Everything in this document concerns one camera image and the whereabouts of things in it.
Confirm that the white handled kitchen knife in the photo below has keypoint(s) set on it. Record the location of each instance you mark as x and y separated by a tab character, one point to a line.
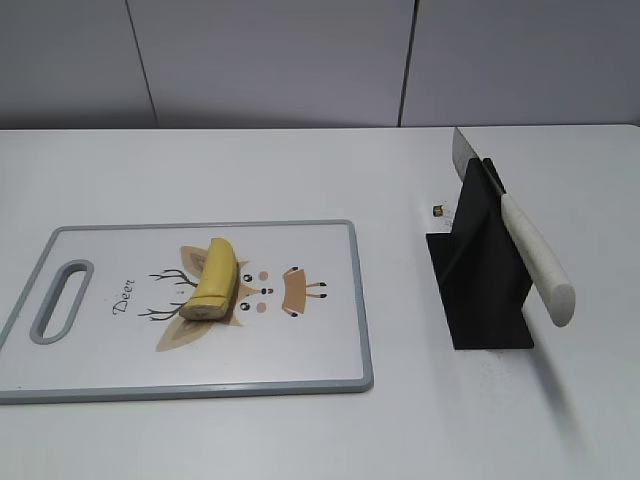
547	275

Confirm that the small cut banana slice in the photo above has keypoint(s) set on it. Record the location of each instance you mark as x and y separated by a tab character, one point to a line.
205	308

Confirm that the large yellow banana piece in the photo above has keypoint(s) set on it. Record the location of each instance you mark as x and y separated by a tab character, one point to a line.
217	269

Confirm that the white deer cutting board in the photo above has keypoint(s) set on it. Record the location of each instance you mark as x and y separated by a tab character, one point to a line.
99	317

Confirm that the black knife stand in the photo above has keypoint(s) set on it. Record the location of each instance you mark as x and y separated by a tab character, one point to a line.
481	277

